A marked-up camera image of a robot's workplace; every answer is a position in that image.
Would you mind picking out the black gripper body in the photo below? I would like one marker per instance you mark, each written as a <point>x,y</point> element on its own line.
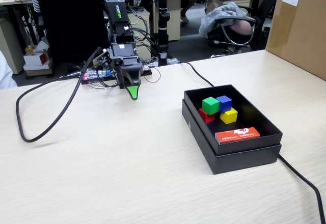
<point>130,61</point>

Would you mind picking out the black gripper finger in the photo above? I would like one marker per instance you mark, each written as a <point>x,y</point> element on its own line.
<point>133,93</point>
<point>133,75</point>

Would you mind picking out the red wooden cube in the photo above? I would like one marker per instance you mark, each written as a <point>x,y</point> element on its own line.
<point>205,118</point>

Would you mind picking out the green wooden cube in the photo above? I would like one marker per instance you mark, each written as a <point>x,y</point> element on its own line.
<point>210,105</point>

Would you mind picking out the blue wooden cube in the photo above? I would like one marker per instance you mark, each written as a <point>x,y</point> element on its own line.
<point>225,103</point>

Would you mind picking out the yellow wooden cube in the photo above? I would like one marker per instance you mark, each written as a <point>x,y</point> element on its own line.
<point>229,117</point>

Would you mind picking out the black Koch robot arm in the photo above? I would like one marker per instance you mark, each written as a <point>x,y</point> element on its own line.
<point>115,12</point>

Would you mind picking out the white and red box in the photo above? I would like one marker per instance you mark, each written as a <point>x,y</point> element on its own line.
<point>33,59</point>

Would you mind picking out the black open box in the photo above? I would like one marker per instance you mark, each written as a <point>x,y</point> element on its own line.
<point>244,146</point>
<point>244,161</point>

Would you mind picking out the large brown cardboard box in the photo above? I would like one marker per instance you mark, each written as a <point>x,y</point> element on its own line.
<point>300,30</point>

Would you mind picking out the black jointed pole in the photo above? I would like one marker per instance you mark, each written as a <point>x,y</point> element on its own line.
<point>163,38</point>

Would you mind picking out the beige three-drawer cabinet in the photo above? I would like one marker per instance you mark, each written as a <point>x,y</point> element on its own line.
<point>144,23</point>

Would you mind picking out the controller circuit board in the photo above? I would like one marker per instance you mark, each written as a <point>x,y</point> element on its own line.
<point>87,76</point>

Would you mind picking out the tall beige cabinet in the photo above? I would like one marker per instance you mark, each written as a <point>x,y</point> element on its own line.
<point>175,17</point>

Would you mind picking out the large black chair back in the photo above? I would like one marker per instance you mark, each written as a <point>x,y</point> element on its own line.
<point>71,17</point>

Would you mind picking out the grey crumpled blanket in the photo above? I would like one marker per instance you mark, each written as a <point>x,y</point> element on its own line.
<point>219,15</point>

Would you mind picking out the small orange carton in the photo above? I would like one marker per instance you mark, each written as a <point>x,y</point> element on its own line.
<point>237,135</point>

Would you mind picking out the black chrome office chair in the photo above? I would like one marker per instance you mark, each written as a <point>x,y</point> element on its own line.
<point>234,19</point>

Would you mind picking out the pink round cushion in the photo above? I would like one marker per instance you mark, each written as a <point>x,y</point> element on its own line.
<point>242,28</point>

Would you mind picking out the wide beige cabinet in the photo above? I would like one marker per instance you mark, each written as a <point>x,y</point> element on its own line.
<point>10,43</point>

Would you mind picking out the white shirt person torso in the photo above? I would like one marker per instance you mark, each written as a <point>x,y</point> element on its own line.
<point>5,76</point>

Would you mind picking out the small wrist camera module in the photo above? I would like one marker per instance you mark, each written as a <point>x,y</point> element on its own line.
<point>100,59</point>

